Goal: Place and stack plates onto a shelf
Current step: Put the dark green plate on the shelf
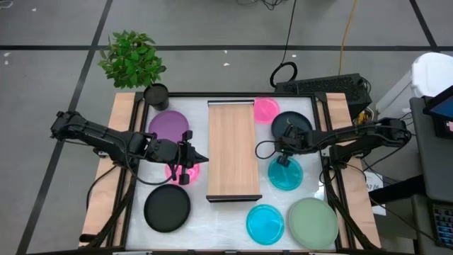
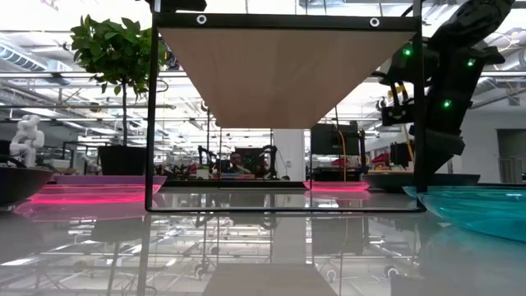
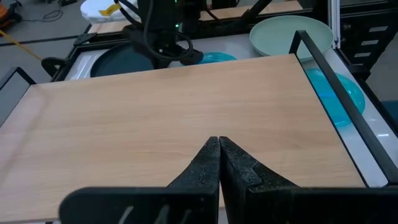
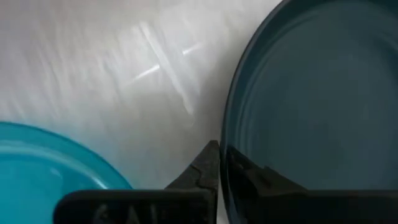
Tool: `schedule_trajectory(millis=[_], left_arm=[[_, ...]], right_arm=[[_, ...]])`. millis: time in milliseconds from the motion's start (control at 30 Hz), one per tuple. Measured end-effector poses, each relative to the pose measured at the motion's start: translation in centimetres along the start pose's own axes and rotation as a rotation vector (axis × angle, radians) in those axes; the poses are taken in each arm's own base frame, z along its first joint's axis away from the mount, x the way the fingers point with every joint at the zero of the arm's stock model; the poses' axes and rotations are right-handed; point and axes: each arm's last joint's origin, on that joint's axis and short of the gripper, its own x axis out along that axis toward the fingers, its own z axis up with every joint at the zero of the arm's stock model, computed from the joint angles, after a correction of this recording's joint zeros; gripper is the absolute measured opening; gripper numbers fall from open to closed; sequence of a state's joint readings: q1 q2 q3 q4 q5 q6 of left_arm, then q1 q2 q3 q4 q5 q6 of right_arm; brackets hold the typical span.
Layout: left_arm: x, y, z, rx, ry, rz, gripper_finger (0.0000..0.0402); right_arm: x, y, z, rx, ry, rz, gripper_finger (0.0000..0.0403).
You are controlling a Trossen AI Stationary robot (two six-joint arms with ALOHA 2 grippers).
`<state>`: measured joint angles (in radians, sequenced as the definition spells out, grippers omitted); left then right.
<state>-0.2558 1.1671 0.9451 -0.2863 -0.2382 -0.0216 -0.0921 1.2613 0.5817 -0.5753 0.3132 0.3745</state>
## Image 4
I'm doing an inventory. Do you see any dark teal plate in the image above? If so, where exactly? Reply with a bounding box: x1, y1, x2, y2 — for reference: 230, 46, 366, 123
219, 0, 398, 224

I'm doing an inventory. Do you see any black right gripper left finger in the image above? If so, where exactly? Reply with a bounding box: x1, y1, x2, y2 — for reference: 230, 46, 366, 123
52, 139, 220, 224

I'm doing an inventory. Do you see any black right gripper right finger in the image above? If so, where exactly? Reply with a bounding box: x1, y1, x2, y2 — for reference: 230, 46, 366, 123
226, 145, 398, 224

